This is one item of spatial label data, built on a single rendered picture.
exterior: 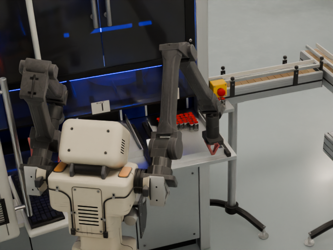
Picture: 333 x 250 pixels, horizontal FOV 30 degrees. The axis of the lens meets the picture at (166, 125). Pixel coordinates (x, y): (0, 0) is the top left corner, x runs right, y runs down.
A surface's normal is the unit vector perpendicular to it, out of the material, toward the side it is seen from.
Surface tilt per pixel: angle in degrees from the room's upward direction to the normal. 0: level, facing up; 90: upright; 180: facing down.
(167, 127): 49
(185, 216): 90
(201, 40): 90
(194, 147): 0
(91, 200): 82
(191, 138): 0
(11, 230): 90
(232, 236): 0
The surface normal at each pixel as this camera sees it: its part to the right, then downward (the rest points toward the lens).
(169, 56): -0.38, -0.21
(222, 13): -0.04, -0.86
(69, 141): -0.17, -0.21
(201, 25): 0.29, 0.48
